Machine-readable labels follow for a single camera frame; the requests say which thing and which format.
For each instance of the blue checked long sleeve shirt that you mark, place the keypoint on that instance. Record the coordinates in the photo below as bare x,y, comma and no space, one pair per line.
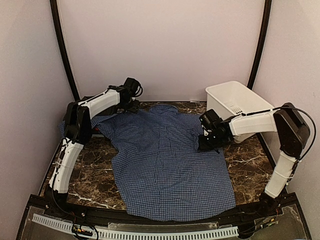
159,171

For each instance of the white plastic basket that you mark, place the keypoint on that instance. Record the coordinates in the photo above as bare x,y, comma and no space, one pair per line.
237,100

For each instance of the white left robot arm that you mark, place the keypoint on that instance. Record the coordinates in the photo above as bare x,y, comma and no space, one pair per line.
77,130

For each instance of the white slotted cable duct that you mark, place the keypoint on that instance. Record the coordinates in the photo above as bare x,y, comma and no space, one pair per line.
121,231

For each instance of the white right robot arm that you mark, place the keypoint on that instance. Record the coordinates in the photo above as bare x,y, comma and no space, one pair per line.
293,129

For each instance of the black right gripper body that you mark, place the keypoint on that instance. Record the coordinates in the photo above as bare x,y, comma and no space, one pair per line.
212,142

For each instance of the black left frame post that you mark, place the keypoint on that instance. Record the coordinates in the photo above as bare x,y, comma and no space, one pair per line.
62,48

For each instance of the black front table rail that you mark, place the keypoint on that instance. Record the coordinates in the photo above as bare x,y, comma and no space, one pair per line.
241,215

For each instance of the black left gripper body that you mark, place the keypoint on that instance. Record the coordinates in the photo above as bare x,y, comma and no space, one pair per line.
130,106

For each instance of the black frame post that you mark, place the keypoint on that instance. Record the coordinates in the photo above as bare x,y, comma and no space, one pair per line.
62,48
260,44

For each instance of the black right frame post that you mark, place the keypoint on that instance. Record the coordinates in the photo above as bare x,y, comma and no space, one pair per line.
260,44

